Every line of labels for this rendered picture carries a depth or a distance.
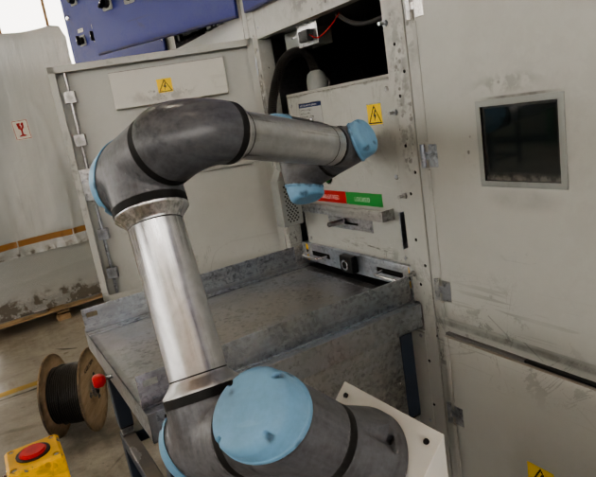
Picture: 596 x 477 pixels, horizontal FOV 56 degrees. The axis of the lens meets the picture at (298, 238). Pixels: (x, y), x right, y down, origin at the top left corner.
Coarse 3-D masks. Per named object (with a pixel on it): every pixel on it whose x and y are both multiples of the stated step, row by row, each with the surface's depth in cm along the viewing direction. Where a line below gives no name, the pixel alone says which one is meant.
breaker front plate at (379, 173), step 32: (320, 96) 156; (352, 96) 144; (384, 96) 133; (384, 128) 136; (384, 160) 139; (384, 192) 142; (320, 224) 173; (352, 224) 159; (384, 224) 146; (384, 256) 149
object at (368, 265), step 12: (312, 252) 179; (324, 252) 172; (336, 252) 167; (348, 252) 162; (324, 264) 174; (336, 264) 169; (360, 264) 157; (372, 264) 153; (384, 264) 148; (396, 264) 143; (408, 264) 141; (372, 276) 154; (396, 276) 145
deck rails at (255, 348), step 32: (288, 256) 182; (224, 288) 171; (384, 288) 132; (96, 320) 153; (128, 320) 156; (288, 320) 119; (320, 320) 123; (352, 320) 128; (224, 352) 112; (256, 352) 116; (288, 352) 119; (160, 384) 106
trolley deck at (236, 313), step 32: (256, 288) 168; (288, 288) 163; (320, 288) 159; (352, 288) 154; (224, 320) 145; (256, 320) 142; (384, 320) 129; (416, 320) 134; (96, 352) 143; (128, 352) 134; (160, 352) 131; (320, 352) 120; (352, 352) 125; (128, 384) 117; (160, 416) 103
